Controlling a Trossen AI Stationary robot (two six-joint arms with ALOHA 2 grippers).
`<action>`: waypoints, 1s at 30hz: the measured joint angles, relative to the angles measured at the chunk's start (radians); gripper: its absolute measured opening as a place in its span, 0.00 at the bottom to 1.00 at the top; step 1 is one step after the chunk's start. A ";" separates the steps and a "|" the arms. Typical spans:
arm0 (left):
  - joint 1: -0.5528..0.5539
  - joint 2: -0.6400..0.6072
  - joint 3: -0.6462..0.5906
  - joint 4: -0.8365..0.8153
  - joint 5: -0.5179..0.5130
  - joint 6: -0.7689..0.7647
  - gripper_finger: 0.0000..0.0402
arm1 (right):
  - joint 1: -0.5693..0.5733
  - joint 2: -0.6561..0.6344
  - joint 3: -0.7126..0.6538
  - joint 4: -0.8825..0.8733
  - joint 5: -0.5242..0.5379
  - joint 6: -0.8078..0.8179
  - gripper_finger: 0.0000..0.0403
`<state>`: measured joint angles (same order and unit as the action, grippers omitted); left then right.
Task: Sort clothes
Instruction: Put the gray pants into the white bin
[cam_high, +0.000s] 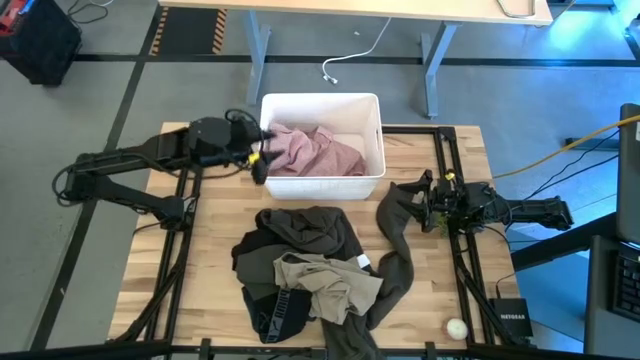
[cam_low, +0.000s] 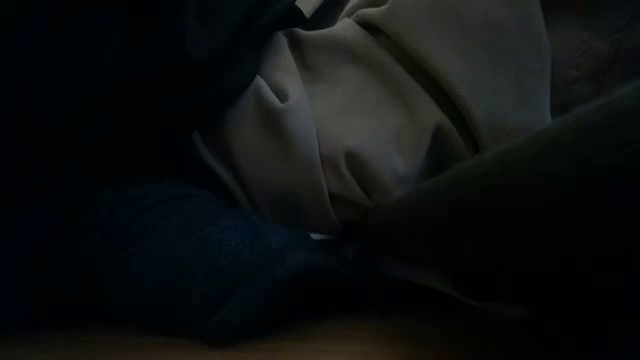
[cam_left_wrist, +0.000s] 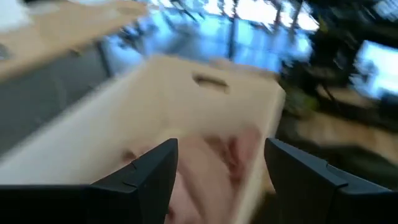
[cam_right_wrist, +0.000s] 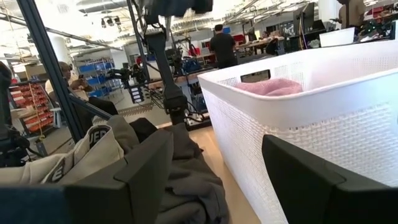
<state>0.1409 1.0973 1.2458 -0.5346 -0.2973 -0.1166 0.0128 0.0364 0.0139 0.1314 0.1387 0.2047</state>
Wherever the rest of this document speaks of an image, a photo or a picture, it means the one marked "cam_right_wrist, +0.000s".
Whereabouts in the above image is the black frame cross rail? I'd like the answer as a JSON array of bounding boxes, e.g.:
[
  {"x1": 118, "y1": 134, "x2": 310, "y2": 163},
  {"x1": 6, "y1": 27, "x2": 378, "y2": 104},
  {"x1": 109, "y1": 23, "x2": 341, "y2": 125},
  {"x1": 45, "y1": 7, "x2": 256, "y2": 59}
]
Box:
[{"x1": 68, "y1": 94, "x2": 113, "y2": 121}]

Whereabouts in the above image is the cardboard box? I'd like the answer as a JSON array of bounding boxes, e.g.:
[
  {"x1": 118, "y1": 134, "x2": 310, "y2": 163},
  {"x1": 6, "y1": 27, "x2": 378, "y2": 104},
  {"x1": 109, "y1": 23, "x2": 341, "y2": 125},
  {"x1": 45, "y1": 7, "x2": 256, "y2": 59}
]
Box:
[{"x1": 24, "y1": 63, "x2": 47, "y2": 80}]

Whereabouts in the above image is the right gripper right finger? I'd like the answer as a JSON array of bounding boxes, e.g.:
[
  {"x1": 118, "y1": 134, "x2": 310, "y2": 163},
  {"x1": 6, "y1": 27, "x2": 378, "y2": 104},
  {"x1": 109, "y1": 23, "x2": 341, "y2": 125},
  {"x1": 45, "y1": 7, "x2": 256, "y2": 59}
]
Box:
[{"x1": 262, "y1": 134, "x2": 398, "y2": 224}]

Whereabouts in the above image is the thin black frame post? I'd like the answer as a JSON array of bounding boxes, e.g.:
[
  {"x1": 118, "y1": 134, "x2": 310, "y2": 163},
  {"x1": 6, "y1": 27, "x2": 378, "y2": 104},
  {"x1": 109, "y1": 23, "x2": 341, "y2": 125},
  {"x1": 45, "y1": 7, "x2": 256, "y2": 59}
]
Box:
[{"x1": 126, "y1": 0, "x2": 152, "y2": 82}]

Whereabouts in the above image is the shelf with red bins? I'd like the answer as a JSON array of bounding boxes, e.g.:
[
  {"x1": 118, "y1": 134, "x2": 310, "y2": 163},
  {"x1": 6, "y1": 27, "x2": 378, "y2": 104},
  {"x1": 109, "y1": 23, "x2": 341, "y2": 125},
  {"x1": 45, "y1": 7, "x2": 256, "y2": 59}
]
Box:
[{"x1": 8, "y1": 81, "x2": 57, "y2": 135}]

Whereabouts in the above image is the standing person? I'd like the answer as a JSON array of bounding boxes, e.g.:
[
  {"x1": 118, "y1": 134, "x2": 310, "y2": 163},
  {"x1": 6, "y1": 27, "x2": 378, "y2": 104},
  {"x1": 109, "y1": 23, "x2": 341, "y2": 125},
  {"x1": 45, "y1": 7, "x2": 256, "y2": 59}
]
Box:
[
  {"x1": 337, "y1": 0, "x2": 366, "y2": 30},
  {"x1": 210, "y1": 24, "x2": 239, "y2": 69}
]

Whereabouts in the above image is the shelf with blue bins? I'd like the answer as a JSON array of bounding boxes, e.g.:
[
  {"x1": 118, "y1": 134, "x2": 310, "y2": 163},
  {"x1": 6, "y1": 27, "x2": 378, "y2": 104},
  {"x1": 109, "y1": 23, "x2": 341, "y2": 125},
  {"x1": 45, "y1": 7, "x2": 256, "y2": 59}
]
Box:
[{"x1": 77, "y1": 58, "x2": 122, "y2": 99}]

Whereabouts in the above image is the dark grey garment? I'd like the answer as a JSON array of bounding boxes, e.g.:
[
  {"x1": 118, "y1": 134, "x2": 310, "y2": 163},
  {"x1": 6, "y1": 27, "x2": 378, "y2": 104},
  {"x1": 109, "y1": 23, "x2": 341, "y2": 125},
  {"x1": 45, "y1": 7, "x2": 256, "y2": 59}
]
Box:
[{"x1": 107, "y1": 114, "x2": 230, "y2": 224}]

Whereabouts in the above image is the black garment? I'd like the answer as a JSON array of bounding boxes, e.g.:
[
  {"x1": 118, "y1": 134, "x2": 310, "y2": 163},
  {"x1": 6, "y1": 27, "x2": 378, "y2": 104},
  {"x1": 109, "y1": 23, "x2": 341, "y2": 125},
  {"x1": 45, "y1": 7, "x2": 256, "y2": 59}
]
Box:
[{"x1": 129, "y1": 117, "x2": 159, "y2": 143}]

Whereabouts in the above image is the white laptop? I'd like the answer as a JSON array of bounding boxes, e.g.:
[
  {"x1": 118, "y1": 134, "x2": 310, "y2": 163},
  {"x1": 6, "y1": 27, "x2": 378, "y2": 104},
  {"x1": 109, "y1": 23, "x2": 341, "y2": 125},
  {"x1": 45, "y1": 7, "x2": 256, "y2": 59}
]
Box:
[{"x1": 319, "y1": 27, "x2": 356, "y2": 48}]

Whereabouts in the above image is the seated person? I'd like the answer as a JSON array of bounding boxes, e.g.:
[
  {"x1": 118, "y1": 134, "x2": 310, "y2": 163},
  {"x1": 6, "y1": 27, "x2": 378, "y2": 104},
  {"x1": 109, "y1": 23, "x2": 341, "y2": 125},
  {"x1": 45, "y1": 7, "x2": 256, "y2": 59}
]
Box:
[{"x1": 45, "y1": 61, "x2": 119, "y2": 125}]

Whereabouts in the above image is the white woven plastic laundry basket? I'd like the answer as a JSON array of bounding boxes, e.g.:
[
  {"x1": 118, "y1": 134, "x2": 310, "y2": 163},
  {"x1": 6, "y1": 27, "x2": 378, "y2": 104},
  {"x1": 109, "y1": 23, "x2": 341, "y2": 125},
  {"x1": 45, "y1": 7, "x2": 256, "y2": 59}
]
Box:
[{"x1": 198, "y1": 39, "x2": 398, "y2": 224}]

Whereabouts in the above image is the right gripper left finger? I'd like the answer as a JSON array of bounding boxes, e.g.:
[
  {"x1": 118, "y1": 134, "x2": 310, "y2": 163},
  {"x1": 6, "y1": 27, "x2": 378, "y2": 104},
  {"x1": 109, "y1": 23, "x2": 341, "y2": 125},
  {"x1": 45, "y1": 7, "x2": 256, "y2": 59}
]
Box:
[{"x1": 0, "y1": 129, "x2": 174, "y2": 224}]

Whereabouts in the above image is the yellow cord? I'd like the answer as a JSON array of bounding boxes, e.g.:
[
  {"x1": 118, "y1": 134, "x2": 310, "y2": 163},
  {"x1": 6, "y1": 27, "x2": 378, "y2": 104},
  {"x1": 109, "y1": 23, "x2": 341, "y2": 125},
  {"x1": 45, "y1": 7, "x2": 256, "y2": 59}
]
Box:
[{"x1": 27, "y1": 81, "x2": 46, "y2": 141}]

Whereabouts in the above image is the pink towel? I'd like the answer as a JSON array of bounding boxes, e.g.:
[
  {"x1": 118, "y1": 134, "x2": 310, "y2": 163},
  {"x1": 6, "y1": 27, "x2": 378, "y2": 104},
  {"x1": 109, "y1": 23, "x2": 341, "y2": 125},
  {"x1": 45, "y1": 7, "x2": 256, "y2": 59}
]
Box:
[{"x1": 233, "y1": 77, "x2": 303, "y2": 97}]

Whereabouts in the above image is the cream printed hoodie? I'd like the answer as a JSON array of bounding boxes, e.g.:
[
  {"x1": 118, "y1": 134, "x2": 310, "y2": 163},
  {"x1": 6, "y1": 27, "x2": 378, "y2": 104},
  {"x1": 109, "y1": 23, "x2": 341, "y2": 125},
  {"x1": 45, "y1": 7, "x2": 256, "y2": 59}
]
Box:
[{"x1": 0, "y1": 124, "x2": 125, "y2": 186}]

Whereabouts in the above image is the thick black frame post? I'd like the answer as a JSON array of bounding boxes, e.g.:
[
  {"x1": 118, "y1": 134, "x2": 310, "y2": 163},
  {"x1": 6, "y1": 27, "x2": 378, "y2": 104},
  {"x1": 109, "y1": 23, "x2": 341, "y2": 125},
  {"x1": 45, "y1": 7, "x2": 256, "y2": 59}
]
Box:
[{"x1": 16, "y1": 0, "x2": 86, "y2": 142}]

